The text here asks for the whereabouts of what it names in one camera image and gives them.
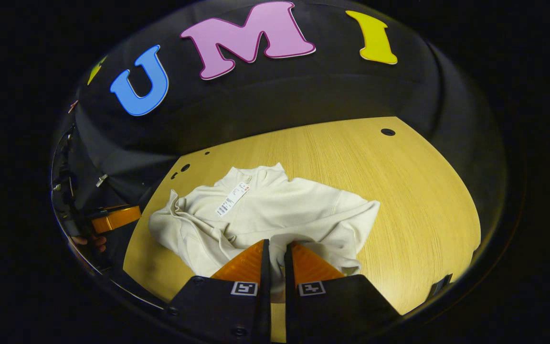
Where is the cream white sweatshirt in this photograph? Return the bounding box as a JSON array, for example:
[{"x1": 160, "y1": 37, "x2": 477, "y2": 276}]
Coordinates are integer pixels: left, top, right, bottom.
[{"x1": 148, "y1": 162, "x2": 381, "y2": 304}]

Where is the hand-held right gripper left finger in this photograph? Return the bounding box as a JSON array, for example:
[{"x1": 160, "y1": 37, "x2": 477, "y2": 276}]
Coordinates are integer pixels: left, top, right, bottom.
[{"x1": 166, "y1": 239, "x2": 272, "y2": 344}]

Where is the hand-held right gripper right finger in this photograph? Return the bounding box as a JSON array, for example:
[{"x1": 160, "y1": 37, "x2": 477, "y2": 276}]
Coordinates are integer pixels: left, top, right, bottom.
[{"x1": 284, "y1": 240, "x2": 403, "y2": 344}]

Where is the black backdrop cloth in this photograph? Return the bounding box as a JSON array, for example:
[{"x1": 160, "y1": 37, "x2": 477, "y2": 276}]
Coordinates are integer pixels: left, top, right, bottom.
[{"x1": 51, "y1": 0, "x2": 507, "y2": 225}]

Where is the black table edge bracket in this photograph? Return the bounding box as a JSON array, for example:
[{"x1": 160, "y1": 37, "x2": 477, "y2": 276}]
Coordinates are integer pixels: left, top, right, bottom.
[{"x1": 430, "y1": 273, "x2": 453, "y2": 298}]

